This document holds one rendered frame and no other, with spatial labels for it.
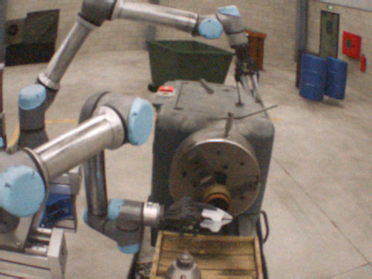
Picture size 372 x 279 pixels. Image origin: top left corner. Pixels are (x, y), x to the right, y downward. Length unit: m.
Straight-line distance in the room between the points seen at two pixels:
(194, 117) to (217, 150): 0.21
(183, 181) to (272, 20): 11.22
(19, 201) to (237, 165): 0.85
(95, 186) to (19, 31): 8.91
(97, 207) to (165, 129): 0.44
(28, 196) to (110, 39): 10.51
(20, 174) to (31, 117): 0.59
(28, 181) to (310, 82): 7.14
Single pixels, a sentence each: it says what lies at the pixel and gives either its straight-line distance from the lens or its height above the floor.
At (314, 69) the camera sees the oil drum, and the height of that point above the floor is 0.65.
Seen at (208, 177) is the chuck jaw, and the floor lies 1.13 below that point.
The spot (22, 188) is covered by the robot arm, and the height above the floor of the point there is 1.35.
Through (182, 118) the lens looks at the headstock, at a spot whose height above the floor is 1.24.
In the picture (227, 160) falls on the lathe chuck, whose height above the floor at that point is 1.17.
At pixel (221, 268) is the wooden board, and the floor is 0.89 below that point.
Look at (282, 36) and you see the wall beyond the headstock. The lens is 12.69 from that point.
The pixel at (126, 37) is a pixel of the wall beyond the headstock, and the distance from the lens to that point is 11.26.
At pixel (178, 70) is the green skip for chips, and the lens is 5.81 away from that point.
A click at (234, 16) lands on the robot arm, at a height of 1.66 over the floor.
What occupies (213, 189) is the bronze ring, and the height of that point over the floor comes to 1.12.
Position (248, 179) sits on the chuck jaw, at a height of 1.12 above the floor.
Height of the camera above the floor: 1.71
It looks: 21 degrees down
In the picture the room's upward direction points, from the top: 5 degrees clockwise
